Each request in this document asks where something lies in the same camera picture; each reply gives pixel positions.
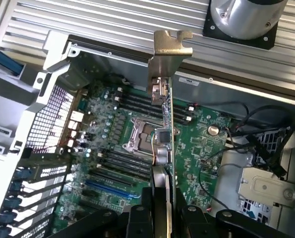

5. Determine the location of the open grey PC case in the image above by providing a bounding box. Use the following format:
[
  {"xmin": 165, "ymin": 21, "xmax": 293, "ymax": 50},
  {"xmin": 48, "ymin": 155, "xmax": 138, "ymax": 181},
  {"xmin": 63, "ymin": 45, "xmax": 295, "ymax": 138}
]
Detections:
[{"xmin": 0, "ymin": 31, "xmax": 295, "ymax": 238}]

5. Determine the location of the black RAM slot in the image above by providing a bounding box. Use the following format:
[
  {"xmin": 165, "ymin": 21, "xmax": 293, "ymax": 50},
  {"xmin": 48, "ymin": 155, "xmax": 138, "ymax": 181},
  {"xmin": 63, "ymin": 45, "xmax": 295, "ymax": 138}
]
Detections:
[
  {"xmin": 115, "ymin": 97, "xmax": 194, "ymax": 124},
  {"xmin": 116, "ymin": 89, "xmax": 196, "ymax": 119},
  {"xmin": 100, "ymin": 148, "xmax": 153, "ymax": 172},
  {"xmin": 117, "ymin": 94, "xmax": 195, "ymax": 122},
  {"xmin": 119, "ymin": 103, "xmax": 192, "ymax": 128}
]

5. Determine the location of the blue plastic disk carrier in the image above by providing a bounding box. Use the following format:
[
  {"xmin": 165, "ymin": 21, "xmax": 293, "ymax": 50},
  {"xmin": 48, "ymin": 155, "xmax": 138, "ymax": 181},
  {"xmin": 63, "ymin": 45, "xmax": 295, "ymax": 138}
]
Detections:
[{"xmin": 0, "ymin": 43, "xmax": 23, "ymax": 76}]

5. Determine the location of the silver CPU socket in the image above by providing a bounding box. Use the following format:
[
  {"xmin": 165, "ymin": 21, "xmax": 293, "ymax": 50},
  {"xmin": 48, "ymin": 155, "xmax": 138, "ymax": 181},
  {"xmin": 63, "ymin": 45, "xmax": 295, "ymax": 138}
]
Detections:
[{"xmin": 123, "ymin": 117, "xmax": 180, "ymax": 156}]

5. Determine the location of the silver metal disk bay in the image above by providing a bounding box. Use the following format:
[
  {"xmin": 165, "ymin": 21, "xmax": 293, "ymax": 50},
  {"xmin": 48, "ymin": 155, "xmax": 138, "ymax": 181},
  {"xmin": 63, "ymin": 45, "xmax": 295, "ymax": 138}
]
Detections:
[{"xmin": 213, "ymin": 128, "xmax": 295, "ymax": 231}]

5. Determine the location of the round coin battery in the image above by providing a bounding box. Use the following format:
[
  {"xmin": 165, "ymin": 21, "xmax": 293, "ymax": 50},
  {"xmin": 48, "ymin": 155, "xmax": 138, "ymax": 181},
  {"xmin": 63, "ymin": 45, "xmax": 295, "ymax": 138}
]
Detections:
[{"xmin": 208, "ymin": 123, "xmax": 220, "ymax": 136}]

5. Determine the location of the blue expansion slot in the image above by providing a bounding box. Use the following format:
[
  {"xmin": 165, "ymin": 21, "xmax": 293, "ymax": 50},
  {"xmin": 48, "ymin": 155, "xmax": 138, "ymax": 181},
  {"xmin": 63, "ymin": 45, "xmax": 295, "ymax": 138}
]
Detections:
[{"xmin": 84, "ymin": 179, "xmax": 142, "ymax": 201}]

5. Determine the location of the green Dell motherboard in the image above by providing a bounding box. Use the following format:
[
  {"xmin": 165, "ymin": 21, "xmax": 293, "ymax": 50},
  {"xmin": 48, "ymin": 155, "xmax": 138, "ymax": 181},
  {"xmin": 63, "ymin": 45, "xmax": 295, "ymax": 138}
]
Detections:
[{"xmin": 50, "ymin": 84, "xmax": 237, "ymax": 238}]

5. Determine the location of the white case sticker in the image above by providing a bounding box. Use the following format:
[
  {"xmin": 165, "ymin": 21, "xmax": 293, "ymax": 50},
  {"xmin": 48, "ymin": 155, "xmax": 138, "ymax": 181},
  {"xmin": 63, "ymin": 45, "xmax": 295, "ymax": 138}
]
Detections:
[{"xmin": 178, "ymin": 76, "xmax": 200, "ymax": 87}]

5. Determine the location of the silver metal bracket plate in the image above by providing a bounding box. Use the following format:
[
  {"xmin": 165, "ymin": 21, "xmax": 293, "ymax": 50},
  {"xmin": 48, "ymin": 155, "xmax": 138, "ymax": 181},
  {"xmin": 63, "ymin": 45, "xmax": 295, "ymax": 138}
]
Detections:
[{"xmin": 237, "ymin": 166, "xmax": 295, "ymax": 209}]

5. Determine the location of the thick black cable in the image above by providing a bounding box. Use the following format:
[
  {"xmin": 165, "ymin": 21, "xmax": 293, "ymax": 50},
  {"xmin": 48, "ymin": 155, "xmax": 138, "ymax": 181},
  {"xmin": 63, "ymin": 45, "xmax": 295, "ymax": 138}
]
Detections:
[{"xmin": 225, "ymin": 104, "xmax": 295, "ymax": 179}]

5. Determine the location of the black printed bracket plate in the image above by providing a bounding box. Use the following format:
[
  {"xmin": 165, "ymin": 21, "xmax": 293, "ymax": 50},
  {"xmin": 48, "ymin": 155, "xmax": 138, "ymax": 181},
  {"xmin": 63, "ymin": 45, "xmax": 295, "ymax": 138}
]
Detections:
[{"xmin": 34, "ymin": 162, "xmax": 69, "ymax": 183}]

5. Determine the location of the long black expansion slot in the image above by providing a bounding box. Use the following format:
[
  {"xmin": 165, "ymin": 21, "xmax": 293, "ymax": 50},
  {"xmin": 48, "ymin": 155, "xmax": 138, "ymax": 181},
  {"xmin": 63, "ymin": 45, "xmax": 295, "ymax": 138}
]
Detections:
[{"xmin": 87, "ymin": 169, "xmax": 148, "ymax": 190}]

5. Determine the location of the silver rear port stack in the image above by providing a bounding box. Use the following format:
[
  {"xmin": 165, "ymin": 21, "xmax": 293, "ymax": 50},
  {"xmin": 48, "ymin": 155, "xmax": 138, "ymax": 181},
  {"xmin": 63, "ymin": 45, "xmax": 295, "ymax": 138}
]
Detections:
[{"xmin": 67, "ymin": 109, "xmax": 86, "ymax": 148}]

